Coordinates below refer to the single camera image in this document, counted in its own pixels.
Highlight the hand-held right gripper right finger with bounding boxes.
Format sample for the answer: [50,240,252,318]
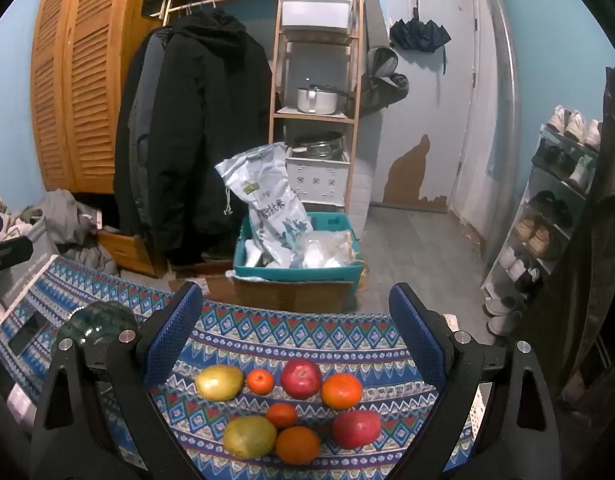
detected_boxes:
[389,282,563,480]

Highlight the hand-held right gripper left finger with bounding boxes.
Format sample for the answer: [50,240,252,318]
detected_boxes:
[30,281,204,480]

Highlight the dark glass bowl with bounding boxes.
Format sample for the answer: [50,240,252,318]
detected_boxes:
[54,301,140,361]

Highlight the large orange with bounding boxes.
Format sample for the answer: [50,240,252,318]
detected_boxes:
[274,426,321,465]
[321,373,363,410]

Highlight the small tangerine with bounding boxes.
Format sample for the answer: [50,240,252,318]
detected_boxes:
[265,403,298,430]
[246,369,275,395]

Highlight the red apple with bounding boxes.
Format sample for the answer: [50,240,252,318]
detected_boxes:
[280,358,323,401]
[331,410,382,450]

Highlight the grey fabric laundry bin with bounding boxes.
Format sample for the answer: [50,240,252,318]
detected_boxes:
[0,215,63,321]

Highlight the small cardboard box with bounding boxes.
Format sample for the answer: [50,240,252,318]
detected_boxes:
[170,260,238,306]

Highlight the pile of grey clothes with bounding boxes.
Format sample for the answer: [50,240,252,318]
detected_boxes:
[17,189,120,276]

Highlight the wooden drawer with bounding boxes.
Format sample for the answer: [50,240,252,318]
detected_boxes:
[94,227,168,278]

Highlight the blue patterned tablecloth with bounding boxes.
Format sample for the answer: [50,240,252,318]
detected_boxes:
[0,255,488,480]

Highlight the large cardboard box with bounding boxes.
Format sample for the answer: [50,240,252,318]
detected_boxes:
[224,270,358,313]

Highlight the clear plastic bags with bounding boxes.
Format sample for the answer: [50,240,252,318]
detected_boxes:
[290,227,363,271]

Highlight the teal plastic crate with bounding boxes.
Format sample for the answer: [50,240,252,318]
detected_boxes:
[232,211,364,296]

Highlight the white printed rice bag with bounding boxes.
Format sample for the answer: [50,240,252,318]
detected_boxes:
[214,142,314,268]

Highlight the wooden louvered wardrobe door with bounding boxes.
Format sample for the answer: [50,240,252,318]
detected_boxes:
[30,0,160,196]

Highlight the white perforated basket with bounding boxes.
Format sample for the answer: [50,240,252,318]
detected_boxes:
[286,152,351,206]

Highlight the grey jacket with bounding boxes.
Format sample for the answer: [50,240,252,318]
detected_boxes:
[127,27,178,241]

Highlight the grey shoe rack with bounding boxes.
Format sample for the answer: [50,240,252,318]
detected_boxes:
[482,122,603,306]

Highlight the black hooded coat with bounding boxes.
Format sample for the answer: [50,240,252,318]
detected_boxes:
[152,10,274,266]

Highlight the round metal steamer pan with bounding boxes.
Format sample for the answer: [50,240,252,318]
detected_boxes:
[290,131,345,160]

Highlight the white door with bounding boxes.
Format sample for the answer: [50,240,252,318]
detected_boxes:
[375,0,481,213]

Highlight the wooden shelf rack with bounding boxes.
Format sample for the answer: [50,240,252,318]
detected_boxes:
[268,0,365,211]

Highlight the metal pot with lid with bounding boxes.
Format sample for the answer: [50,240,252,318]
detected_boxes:
[296,84,348,115]

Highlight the dark hanging bag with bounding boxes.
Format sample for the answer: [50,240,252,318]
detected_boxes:
[360,45,411,118]

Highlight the shoe rack with shoes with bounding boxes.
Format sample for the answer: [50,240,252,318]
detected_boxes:
[487,105,602,336]

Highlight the grey metal pipe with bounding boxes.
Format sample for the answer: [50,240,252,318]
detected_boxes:
[480,0,521,271]

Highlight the dark blue umbrella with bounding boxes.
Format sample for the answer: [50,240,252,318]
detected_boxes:
[390,0,452,76]

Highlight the white plastic storage bin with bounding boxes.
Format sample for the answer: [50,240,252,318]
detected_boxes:
[280,0,355,31]

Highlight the wooden clothes rail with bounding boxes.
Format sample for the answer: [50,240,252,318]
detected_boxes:
[160,0,283,26]

